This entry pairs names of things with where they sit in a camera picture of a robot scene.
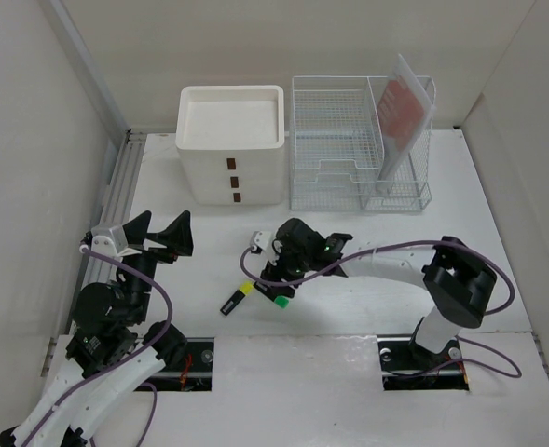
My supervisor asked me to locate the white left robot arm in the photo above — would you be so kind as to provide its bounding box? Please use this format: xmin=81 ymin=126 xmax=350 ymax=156
xmin=0 ymin=210 xmax=194 ymax=446

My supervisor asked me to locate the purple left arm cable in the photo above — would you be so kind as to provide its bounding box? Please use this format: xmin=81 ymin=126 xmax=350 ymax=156
xmin=21 ymin=244 xmax=173 ymax=447

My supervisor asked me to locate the white three-drawer storage box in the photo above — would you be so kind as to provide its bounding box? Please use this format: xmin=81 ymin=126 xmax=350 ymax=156
xmin=175 ymin=85 xmax=286 ymax=206

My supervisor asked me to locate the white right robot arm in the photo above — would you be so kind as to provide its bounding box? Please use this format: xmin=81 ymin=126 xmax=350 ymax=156
xmin=251 ymin=218 xmax=497 ymax=367

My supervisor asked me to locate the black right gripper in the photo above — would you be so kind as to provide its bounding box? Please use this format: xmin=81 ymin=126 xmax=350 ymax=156
xmin=260 ymin=239 xmax=312 ymax=299

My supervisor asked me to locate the red booklet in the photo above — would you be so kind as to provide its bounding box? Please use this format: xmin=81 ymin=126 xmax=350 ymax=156
xmin=377 ymin=54 xmax=435 ymax=182

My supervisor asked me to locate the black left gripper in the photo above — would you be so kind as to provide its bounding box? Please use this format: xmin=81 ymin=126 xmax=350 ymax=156
xmin=119 ymin=209 xmax=193 ymax=321

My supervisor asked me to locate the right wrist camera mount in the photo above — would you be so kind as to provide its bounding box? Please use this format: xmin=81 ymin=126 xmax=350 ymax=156
xmin=249 ymin=230 xmax=278 ymax=261

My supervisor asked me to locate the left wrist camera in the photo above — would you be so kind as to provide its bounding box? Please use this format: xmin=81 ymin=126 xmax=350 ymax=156
xmin=79 ymin=224 xmax=141 ymax=258

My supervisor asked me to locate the yellow cap black highlighter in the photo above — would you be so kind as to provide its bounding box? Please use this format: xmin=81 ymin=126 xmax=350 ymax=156
xmin=220 ymin=281 xmax=254 ymax=317

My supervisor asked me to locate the aluminium frame rail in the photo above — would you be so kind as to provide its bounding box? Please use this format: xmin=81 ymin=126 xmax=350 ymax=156
xmin=45 ymin=0 xmax=145 ymax=336

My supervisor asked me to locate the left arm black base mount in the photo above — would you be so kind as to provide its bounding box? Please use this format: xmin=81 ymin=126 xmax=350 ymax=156
xmin=148 ymin=338 xmax=214 ymax=392

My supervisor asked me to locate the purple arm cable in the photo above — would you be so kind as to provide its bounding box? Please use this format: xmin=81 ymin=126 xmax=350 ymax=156
xmin=240 ymin=239 xmax=522 ymax=381
xmin=21 ymin=244 xmax=173 ymax=447

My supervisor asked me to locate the white wire mesh organizer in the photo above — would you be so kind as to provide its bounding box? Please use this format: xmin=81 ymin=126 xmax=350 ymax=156
xmin=288 ymin=75 xmax=432 ymax=213

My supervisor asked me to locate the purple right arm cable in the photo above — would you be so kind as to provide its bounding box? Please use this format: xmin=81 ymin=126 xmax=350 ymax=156
xmin=240 ymin=239 xmax=522 ymax=381

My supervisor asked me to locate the green cap black highlighter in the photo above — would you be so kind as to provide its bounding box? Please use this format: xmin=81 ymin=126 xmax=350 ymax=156
xmin=254 ymin=282 xmax=295 ymax=309

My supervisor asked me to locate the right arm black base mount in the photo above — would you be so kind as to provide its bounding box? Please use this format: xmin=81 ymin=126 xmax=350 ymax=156
xmin=377 ymin=336 xmax=469 ymax=391

